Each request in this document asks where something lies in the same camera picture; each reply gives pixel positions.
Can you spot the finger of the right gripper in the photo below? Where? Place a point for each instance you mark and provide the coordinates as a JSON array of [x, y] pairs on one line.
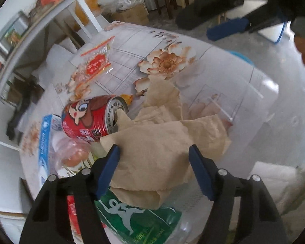
[[225, 5], [231, 27]]

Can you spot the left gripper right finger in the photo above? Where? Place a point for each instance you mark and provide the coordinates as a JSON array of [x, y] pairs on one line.
[[259, 220]]

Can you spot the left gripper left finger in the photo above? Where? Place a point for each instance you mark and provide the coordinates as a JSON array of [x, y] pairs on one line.
[[48, 219]]

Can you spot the red snack bag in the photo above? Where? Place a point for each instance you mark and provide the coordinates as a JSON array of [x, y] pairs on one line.
[[75, 229]]

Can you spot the red drink can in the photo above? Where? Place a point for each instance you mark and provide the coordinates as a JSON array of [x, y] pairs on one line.
[[92, 118]]

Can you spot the brown paper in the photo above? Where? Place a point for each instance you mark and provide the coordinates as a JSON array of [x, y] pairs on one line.
[[154, 146]]

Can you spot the clear red zip bag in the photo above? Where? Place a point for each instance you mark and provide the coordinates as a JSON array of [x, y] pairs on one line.
[[89, 65]]

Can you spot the wooden chair dark seat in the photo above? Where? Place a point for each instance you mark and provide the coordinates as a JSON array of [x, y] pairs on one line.
[[196, 12]]

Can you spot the white mattress blue trim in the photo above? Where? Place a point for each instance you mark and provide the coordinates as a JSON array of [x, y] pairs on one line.
[[273, 33]]

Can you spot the brown cardboard box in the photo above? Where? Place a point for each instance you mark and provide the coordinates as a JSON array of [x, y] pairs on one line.
[[136, 15]]

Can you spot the blue white long box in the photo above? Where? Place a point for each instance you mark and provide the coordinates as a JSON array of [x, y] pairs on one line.
[[46, 154]]

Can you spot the floral tablecloth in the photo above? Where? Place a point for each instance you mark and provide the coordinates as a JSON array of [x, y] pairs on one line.
[[137, 52]]

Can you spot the black clothing pile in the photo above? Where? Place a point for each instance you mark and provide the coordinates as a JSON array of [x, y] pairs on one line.
[[30, 95]]

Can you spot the yellow plastic bag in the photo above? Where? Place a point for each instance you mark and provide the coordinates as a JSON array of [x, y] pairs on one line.
[[94, 7]]

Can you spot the white pillow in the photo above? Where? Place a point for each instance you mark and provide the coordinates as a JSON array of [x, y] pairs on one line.
[[56, 58]]

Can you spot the steel rice cooker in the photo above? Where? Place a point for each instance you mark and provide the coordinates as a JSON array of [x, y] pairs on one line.
[[12, 32]]

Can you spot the white side table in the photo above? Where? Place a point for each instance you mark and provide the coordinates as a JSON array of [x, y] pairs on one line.
[[35, 29]]

